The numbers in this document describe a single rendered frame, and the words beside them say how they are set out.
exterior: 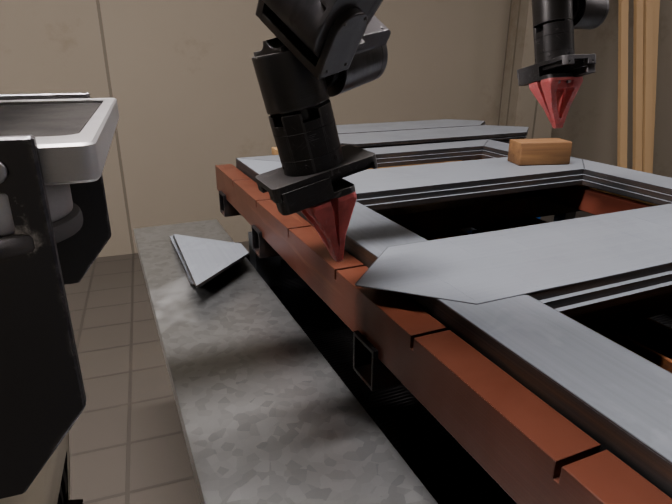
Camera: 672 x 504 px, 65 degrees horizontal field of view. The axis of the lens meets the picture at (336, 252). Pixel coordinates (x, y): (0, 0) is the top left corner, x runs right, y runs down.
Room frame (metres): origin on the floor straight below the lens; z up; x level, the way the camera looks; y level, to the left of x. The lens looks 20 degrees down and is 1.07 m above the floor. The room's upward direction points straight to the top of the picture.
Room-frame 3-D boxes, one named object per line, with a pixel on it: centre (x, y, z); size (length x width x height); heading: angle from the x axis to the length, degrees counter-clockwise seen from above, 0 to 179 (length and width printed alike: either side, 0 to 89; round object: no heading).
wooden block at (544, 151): (1.19, -0.46, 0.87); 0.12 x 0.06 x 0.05; 99
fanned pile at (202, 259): (1.00, 0.25, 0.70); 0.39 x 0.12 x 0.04; 24
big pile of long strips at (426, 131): (1.72, -0.23, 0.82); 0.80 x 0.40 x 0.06; 114
